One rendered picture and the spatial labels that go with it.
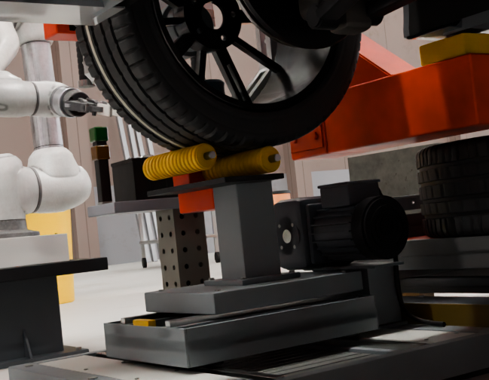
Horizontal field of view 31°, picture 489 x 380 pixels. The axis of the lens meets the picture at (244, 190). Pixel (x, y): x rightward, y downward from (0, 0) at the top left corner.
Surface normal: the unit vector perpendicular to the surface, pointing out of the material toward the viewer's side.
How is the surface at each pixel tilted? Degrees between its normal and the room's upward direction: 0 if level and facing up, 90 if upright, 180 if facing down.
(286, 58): 67
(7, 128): 90
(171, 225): 90
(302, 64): 56
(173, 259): 90
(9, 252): 90
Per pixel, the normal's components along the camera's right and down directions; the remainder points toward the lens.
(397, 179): -0.73, 0.05
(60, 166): 0.58, -0.26
